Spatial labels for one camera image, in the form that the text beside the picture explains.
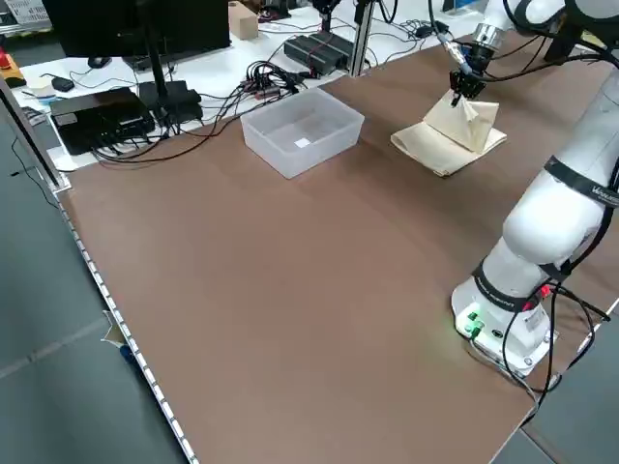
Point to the black monitor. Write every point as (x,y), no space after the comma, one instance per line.
(121,24)

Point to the toothed table edge rail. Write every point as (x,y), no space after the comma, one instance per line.
(128,338)

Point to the white square sticker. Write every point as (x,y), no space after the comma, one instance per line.
(302,142)

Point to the small cardboard box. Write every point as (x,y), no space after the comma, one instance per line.
(242,21)

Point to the aluminium camera post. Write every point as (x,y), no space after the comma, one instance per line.
(362,38)

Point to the printed label sheet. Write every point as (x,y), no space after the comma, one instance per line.
(29,10)

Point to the aluminium side frame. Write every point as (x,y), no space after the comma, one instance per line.
(34,140)

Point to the red emergency button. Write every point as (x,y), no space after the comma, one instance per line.
(5,60)

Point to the clear plastic box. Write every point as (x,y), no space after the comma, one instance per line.
(271,147)

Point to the small black mouse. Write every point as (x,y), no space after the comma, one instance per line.
(423,31)

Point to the black power brick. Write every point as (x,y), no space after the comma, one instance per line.
(309,55)
(338,41)

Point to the black electronics case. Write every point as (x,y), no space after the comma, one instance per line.
(97,116)

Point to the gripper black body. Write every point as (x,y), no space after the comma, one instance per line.
(479,60)

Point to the black monitor stand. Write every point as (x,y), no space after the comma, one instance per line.
(169,99)

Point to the white tape roll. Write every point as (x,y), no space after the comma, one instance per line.
(41,86)

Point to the black computer mouse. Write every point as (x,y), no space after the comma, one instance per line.
(63,84)
(99,62)

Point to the pink usb hub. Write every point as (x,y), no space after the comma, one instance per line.
(263,89)

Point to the cream tablecloth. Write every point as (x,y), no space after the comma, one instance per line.
(435,150)

